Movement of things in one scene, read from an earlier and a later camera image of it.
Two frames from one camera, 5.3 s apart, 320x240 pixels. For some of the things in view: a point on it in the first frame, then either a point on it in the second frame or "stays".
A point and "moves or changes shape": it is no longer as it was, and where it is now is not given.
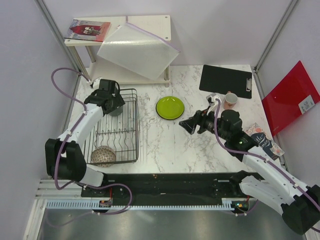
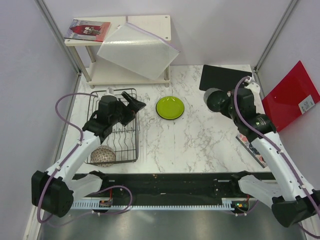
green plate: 170,107 stays
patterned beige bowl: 103,156 stays
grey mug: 116,112 moves or changes shape
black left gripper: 117,101 to 135,105
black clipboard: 221,80 stays
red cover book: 88,30 stays
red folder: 295,94 stays
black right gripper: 200,119 to 229,116
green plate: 170,107 stays
